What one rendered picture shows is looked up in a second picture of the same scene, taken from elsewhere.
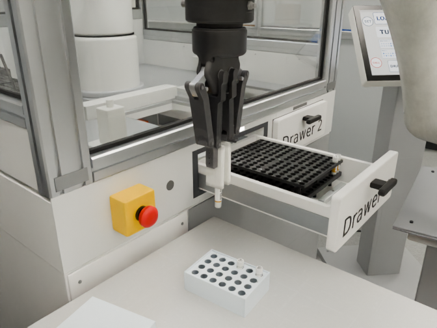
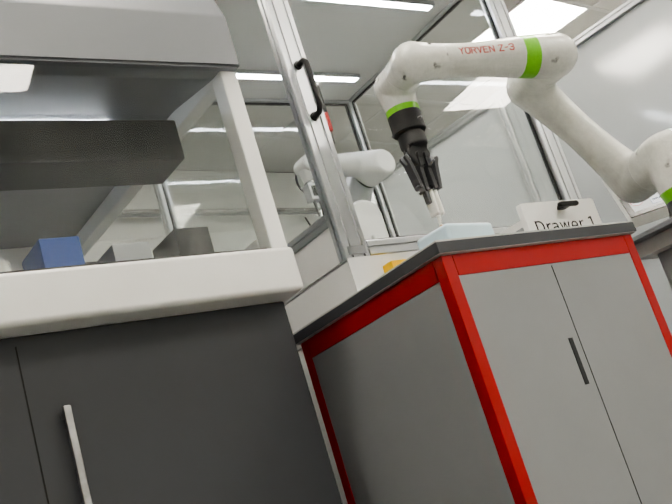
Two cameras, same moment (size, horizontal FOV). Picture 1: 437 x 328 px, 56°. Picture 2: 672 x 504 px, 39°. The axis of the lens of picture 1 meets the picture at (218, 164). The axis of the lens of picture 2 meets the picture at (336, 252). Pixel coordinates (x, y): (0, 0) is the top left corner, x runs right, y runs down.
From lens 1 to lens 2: 204 cm
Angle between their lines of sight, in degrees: 40
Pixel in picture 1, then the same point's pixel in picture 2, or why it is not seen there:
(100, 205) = (377, 271)
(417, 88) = (594, 159)
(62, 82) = (342, 197)
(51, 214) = (349, 269)
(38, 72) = (329, 191)
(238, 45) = (419, 135)
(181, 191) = not seen: hidden behind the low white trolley
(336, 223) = (525, 221)
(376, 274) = not seen: outside the picture
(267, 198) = not seen: hidden behind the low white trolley
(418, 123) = (617, 186)
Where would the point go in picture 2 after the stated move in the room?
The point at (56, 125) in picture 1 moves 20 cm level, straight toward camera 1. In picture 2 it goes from (343, 218) to (350, 191)
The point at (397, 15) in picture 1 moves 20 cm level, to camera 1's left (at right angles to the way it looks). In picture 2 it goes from (544, 117) to (478, 144)
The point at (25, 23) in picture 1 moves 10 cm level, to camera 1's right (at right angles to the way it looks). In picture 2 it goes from (321, 169) to (354, 155)
